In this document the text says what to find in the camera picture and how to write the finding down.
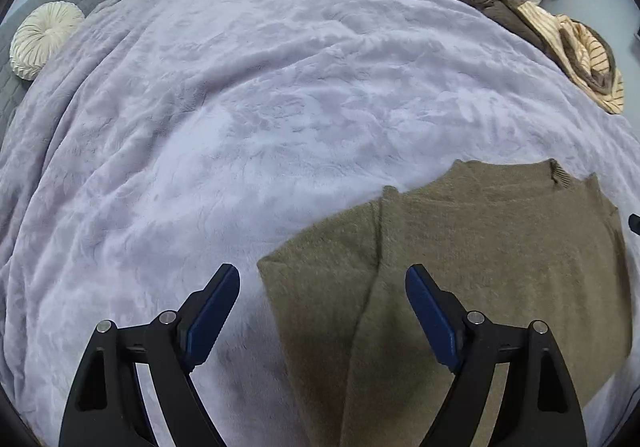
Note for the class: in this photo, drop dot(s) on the lavender plush blanket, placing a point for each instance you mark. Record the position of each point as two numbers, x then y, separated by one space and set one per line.
200 127

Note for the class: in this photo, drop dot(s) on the olive brown knit sweater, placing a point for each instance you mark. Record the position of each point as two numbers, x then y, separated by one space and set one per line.
475 252

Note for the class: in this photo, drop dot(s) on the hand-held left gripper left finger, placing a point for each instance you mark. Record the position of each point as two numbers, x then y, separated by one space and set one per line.
212 317

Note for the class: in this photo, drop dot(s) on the round cream pleated cushion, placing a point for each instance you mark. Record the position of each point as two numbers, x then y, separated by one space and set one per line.
45 39

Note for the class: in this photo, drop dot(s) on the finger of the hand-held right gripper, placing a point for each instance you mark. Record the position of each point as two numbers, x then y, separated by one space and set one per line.
635 224

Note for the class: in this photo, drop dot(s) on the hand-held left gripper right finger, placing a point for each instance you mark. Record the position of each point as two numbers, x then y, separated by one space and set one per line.
432 319

